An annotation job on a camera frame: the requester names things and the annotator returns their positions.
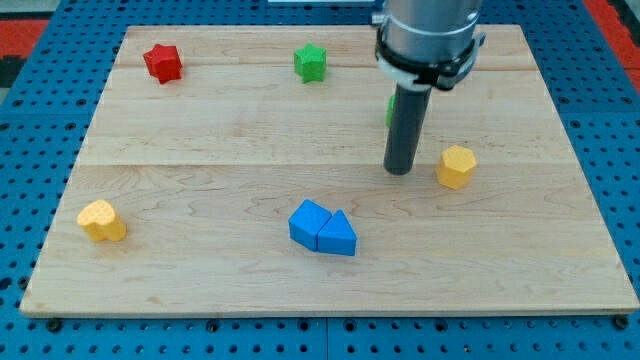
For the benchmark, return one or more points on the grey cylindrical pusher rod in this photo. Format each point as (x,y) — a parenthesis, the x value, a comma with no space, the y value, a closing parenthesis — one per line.
(406,122)

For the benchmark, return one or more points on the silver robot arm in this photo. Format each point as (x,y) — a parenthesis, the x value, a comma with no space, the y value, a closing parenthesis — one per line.
(422,45)

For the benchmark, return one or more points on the yellow hexagon block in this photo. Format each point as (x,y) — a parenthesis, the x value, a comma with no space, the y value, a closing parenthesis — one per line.
(456,167)

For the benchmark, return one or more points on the yellow heart block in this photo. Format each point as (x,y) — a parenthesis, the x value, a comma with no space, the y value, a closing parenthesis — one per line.
(100,221)

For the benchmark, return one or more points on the green block behind rod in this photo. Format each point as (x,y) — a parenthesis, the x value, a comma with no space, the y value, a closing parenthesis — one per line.
(389,111)

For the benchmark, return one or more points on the green star block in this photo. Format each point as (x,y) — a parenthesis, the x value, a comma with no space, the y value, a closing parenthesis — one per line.
(310,63)

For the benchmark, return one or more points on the blue triangle block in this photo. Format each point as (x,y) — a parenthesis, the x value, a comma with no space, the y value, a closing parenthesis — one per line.
(337,236)

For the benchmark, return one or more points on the blue cube block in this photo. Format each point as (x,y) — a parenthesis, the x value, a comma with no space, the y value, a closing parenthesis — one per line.
(306,222)

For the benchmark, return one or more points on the wooden board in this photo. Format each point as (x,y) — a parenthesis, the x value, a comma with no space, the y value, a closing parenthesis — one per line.
(205,172)

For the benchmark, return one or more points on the red star block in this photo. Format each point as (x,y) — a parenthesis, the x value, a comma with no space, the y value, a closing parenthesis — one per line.
(163,62)

